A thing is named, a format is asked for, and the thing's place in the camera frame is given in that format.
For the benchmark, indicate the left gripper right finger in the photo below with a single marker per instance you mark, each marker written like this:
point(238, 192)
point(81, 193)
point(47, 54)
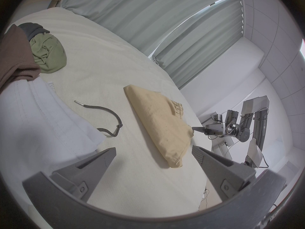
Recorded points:
point(221, 173)

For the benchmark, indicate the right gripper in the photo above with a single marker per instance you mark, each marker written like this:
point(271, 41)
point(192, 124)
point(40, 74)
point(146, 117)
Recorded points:
point(214, 129)

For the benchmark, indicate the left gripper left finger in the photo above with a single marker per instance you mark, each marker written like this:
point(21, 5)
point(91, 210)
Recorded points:
point(90, 173)

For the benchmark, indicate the tan shorts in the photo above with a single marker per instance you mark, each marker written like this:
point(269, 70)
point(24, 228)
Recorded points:
point(157, 123)

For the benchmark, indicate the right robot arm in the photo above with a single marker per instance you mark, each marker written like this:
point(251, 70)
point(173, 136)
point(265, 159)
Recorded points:
point(252, 127)

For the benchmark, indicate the bed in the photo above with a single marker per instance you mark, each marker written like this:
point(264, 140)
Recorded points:
point(107, 63)

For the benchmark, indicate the pale grey garment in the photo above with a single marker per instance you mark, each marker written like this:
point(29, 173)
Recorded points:
point(35, 118)

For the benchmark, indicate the pale green curtain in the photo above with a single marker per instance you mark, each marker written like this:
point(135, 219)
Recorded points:
point(143, 15)
point(209, 44)

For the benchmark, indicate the green garment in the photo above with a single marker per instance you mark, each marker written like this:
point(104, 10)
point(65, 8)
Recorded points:
point(50, 54)

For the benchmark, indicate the ceiling light panel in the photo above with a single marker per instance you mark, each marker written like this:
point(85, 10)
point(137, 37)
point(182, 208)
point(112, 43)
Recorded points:
point(303, 50)

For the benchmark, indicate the brown garment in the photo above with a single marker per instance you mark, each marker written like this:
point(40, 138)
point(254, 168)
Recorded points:
point(14, 56)

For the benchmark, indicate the black garment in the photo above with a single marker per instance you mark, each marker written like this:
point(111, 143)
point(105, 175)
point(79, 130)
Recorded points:
point(31, 30)

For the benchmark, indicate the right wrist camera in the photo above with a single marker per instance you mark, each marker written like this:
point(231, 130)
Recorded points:
point(216, 117)

